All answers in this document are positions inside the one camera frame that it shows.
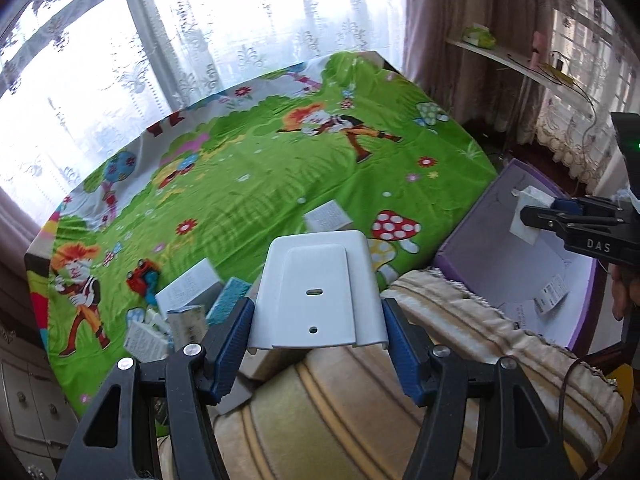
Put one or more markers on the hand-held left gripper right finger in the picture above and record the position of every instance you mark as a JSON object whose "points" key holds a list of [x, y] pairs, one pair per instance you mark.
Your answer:
{"points": [[402, 355]]}

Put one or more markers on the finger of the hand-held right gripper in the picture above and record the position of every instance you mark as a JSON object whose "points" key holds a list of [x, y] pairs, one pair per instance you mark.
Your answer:
{"points": [[540, 217], [567, 206]]}

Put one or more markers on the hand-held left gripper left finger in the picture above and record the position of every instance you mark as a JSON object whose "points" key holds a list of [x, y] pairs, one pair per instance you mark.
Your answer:
{"points": [[232, 345]]}

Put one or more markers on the small white carton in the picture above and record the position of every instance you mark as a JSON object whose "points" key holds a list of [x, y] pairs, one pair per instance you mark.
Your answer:
{"points": [[535, 194]]}

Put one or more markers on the purple storage box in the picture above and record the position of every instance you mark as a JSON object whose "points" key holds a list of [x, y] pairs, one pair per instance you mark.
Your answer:
{"points": [[480, 230]]}

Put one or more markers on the white plastic cover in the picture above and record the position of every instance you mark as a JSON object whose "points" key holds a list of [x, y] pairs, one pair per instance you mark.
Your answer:
{"points": [[315, 280]]}

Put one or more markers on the person's right hand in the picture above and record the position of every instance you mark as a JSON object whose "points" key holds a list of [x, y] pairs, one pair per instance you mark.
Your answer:
{"points": [[622, 295]]}

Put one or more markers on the teal packet box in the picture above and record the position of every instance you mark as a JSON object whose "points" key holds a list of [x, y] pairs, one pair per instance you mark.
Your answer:
{"points": [[230, 300]]}

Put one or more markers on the beige printed small box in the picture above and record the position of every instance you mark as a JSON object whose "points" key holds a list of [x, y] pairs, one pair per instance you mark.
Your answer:
{"points": [[187, 327]]}

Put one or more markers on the white box with grey text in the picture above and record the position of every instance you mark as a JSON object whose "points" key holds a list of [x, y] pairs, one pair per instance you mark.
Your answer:
{"points": [[185, 282]]}

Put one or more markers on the white paper label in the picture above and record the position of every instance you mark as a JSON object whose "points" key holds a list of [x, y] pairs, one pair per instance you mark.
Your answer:
{"points": [[550, 297]]}

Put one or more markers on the small white plastic piece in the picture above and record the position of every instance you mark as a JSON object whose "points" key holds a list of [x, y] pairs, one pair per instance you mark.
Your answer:
{"points": [[156, 319]]}

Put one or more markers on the white and blue small box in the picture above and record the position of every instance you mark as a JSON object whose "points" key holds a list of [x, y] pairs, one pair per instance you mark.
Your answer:
{"points": [[145, 342]]}

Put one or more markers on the lace curtain with purple flowers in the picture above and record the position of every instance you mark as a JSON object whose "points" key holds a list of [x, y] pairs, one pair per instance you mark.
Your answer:
{"points": [[590, 85]]}

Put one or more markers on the striped plush blanket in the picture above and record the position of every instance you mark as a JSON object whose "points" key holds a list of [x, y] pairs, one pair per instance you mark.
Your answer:
{"points": [[325, 410]]}

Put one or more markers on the red toy car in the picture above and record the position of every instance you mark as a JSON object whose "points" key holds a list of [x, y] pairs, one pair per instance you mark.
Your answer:
{"points": [[142, 275]]}

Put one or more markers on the pink bottle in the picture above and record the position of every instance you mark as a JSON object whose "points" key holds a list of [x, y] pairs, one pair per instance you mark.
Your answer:
{"points": [[540, 47]]}

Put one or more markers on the white square box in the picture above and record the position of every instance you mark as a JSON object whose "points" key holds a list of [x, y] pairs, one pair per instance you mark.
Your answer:
{"points": [[327, 216]]}

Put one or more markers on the green cartoon printed bedsheet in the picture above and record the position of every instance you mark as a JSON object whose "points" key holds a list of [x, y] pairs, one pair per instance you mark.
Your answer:
{"points": [[250, 160]]}

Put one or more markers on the green item on shelf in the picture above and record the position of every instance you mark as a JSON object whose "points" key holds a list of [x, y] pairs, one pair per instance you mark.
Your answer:
{"points": [[477, 36]]}

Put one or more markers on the cream carved cabinet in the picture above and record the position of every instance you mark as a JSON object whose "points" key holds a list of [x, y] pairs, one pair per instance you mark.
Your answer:
{"points": [[30, 400]]}

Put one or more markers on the brown drape curtain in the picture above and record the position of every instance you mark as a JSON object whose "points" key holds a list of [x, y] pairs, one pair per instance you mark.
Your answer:
{"points": [[465, 0]]}

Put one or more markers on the white lace curtain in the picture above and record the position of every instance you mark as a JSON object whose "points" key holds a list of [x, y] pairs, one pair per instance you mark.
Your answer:
{"points": [[200, 35]]}

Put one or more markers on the white wall shelf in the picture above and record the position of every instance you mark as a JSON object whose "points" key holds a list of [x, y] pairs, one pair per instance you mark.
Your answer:
{"points": [[520, 62]]}

